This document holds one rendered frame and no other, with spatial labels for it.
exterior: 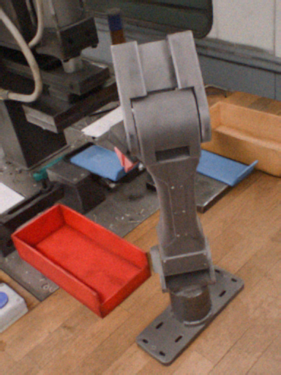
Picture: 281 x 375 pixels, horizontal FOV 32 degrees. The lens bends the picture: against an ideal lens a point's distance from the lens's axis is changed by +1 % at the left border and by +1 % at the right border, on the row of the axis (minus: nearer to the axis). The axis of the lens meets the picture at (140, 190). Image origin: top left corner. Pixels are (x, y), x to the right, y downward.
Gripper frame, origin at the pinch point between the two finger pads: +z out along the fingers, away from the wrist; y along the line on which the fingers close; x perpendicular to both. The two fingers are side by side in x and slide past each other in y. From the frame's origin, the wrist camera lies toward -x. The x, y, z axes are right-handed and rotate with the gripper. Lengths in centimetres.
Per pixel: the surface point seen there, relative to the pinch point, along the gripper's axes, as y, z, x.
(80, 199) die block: 3.5, 9.8, 7.5
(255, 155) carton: -14.9, -2.2, -24.2
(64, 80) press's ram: 18.1, -9.3, 2.6
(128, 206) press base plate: -3.8, 10.1, 0.0
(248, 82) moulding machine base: 6, 15, -63
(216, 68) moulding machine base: 18, 20, -64
